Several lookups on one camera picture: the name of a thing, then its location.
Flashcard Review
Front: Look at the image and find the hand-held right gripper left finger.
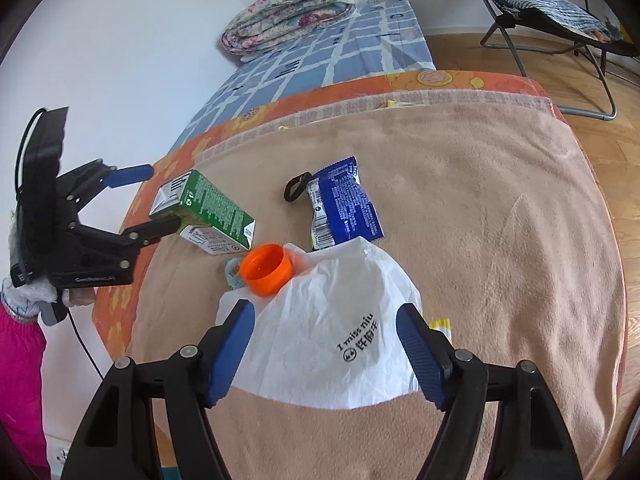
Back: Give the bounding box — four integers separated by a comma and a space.
60, 299, 257, 480

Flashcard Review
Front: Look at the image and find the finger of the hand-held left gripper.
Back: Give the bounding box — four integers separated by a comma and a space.
57, 159, 155, 211
70, 215, 182, 267

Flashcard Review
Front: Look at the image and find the black folding chair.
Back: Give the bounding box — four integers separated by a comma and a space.
457, 0, 640, 121

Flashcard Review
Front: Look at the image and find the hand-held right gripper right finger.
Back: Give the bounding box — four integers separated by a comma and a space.
396, 303, 583, 480

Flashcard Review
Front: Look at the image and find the blue striped cushion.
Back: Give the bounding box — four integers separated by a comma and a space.
472, 0, 613, 41

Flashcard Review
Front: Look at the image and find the beige blanket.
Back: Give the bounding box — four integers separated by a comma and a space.
125, 91, 628, 480

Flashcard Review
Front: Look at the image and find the black cable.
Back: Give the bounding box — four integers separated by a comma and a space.
65, 305, 108, 376

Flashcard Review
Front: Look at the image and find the person's left forearm pink sleeve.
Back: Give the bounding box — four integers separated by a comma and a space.
0, 305, 52, 480

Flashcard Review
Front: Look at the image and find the blue checked bed sheet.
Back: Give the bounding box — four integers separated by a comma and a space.
167, 0, 436, 153

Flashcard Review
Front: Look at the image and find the yellow and white wrapper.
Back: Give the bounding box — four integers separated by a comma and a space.
429, 316, 455, 346

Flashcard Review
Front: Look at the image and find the small teal wrapper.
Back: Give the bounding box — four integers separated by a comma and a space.
223, 256, 247, 291

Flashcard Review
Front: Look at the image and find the orange plastic cup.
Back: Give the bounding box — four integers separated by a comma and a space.
239, 243, 295, 296

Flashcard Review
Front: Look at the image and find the green drink carton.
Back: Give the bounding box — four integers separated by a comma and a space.
149, 169, 257, 256

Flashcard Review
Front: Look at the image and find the folded floral quilt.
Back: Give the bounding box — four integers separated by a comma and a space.
221, 0, 358, 56

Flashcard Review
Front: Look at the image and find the white wall socket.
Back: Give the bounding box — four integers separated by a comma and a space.
47, 442, 76, 476

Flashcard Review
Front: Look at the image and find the orange floral bed sheet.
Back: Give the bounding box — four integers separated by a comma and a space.
92, 70, 556, 361

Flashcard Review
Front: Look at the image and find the black strap loop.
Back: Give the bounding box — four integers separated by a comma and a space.
284, 172, 312, 204

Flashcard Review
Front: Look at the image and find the person's left hand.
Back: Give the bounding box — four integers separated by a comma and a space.
0, 277, 94, 322

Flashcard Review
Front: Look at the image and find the blue snack packet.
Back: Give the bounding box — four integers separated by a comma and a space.
306, 156, 385, 252

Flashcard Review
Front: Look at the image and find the white plastic bag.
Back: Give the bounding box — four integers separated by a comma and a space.
216, 236, 423, 411

